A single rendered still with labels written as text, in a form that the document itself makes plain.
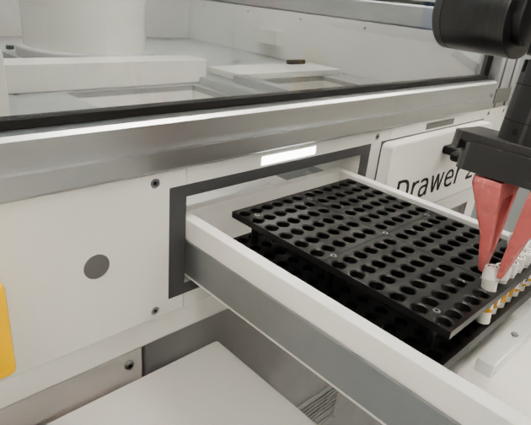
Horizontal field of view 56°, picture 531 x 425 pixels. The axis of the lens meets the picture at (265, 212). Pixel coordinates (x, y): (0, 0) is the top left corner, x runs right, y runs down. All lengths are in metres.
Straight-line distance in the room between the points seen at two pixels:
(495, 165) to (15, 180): 0.32
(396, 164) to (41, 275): 0.44
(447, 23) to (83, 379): 0.43
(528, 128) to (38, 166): 0.33
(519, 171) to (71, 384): 0.40
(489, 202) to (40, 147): 0.31
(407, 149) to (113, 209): 0.40
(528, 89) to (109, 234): 0.32
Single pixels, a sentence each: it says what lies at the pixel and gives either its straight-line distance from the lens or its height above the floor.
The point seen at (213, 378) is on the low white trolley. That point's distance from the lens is 0.49.
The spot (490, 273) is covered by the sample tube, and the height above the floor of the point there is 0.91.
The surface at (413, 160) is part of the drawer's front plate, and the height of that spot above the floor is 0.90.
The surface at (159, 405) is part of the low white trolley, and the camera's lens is 0.46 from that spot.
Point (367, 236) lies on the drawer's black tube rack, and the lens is 0.45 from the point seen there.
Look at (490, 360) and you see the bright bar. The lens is 0.43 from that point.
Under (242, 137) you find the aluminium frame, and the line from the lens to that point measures 0.47.
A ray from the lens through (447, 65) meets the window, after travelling 0.78.
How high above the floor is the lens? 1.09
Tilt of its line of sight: 24 degrees down
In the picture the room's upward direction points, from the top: 6 degrees clockwise
